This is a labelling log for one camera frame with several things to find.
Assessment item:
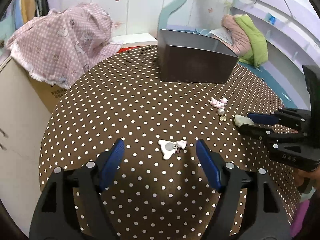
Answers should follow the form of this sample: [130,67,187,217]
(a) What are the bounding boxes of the pink padded jacket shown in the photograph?
[221,15,251,57]

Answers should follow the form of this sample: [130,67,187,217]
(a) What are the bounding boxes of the hanging clothes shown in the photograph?
[13,0,50,29]

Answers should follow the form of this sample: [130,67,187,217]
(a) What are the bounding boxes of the white pillow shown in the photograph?
[209,28,233,45]

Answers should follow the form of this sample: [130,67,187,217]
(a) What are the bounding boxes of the blue box on shelf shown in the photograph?
[267,15,276,25]

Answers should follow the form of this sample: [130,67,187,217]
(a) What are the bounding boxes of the white bear hair clip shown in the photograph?
[158,139,187,160]

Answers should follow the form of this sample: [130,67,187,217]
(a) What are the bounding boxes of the green padded jacket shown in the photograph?
[234,14,268,68]

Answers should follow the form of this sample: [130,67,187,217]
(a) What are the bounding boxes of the teal candy print mattress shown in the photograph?
[197,28,311,111]

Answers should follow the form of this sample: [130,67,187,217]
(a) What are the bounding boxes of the dark jewelry box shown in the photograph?
[157,29,238,83]

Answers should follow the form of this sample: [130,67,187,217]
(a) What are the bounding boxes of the pearl gold earring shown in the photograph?
[217,107,227,121]

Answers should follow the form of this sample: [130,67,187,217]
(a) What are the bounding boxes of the pink bow hair clip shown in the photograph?
[209,98,228,109]

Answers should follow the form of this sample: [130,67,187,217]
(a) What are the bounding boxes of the white board on ottoman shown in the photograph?
[111,33,158,48]

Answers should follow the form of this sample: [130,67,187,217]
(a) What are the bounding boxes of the cream cabinet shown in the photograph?
[1,57,51,235]

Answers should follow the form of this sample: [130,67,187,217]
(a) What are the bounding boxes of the red ottoman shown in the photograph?
[118,41,157,53]

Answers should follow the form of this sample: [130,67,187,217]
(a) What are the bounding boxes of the person's right hand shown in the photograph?
[293,166,320,192]

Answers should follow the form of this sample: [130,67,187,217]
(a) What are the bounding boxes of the pink checkered bear blanket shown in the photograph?
[6,3,121,89]

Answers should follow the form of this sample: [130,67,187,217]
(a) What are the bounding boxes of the teal bunk bed frame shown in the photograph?
[167,0,319,70]

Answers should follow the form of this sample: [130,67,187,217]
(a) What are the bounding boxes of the cardboard box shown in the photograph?
[28,77,67,113]

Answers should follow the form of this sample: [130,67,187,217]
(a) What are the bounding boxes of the pale green jade pendant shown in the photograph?
[234,114,254,127]

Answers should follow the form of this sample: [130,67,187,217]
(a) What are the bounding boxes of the brown polka dot tablecloth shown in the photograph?
[39,46,300,239]

